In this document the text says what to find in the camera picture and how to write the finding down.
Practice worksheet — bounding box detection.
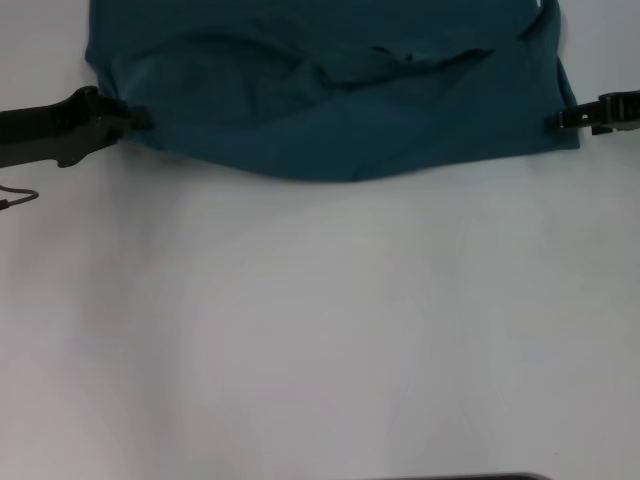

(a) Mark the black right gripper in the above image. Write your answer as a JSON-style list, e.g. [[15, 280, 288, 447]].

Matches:
[[543, 89, 640, 138]]

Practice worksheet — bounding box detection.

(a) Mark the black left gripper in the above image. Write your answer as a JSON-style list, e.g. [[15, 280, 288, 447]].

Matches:
[[0, 85, 155, 170]]

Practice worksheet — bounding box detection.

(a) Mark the teal T-shirt with pink print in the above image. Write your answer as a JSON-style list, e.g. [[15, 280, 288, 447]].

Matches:
[[83, 0, 583, 184]]

